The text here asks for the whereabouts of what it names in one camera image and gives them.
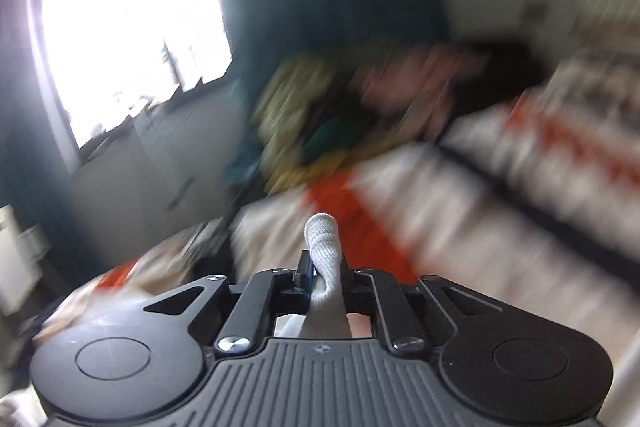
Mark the striped fleece blanket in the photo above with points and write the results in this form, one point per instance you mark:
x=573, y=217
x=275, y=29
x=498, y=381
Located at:
x=475, y=217

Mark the window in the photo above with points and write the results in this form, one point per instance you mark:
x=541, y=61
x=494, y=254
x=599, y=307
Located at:
x=130, y=12

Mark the white and black chair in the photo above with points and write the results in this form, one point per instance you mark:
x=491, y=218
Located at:
x=17, y=257

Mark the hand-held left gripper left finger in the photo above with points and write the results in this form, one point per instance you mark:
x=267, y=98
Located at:
x=245, y=307

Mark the pale yellow knit blanket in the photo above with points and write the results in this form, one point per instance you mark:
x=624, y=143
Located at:
x=290, y=102

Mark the blue curtain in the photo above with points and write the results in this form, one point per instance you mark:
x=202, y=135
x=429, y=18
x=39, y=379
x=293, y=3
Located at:
x=325, y=7
x=25, y=187

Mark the mustard yellow garment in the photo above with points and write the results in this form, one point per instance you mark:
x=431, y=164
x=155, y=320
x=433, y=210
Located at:
x=305, y=172

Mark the dark green garment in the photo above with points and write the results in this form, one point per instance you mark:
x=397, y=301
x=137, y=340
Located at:
x=335, y=137

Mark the black sofa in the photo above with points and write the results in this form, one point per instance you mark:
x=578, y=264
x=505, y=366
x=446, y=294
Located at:
x=500, y=72

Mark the white sweatpants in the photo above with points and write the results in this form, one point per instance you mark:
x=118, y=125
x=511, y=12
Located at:
x=325, y=267

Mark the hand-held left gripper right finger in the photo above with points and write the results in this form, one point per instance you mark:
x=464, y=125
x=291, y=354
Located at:
x=395, y=307

